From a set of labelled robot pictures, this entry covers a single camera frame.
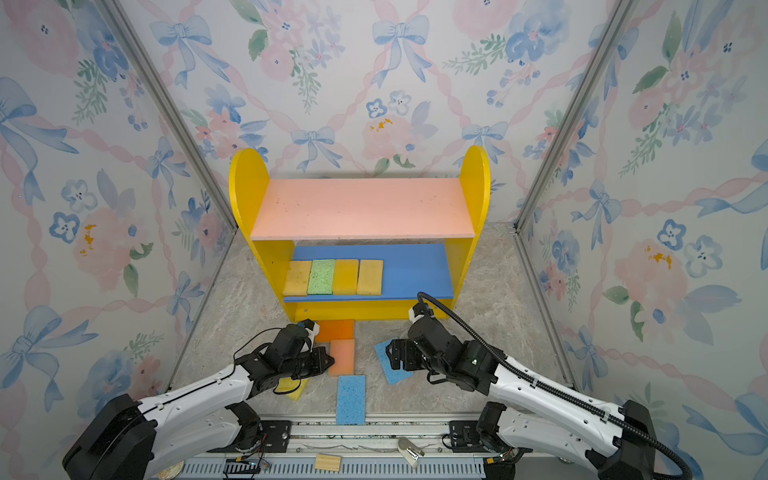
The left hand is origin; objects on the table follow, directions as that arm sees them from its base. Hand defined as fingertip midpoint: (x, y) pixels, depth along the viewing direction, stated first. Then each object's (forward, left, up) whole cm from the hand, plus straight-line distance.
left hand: (336, 359), depth 83 cm
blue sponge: (-4, -16, -1) cm, 16 cm away
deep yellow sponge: (+20, -2, +13) cm, 24 cm away
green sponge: (+19, +5, +13) cm, 23 cm away
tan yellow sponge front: (+19, -9, +12) cm, 24 cm away
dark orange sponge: (+8, +1, +1) cm, 8 cm away
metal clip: (-22, -20, -1) cm, 29 cm away
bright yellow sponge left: (-9, +10, +7) cm, 15 cm away
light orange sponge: (+2, -2, -1) cm, 3 cm away
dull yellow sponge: (+18, +12, +12) cm, 25 cm away
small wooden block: (-24, -1, -3) cm, 24 cm away
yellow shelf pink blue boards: (+33, -5, +9) cm, 35 cm away
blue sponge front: (-10, -5, -2) cm, 11 cm away
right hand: (-1, -17, +11) cm, 20 cm away
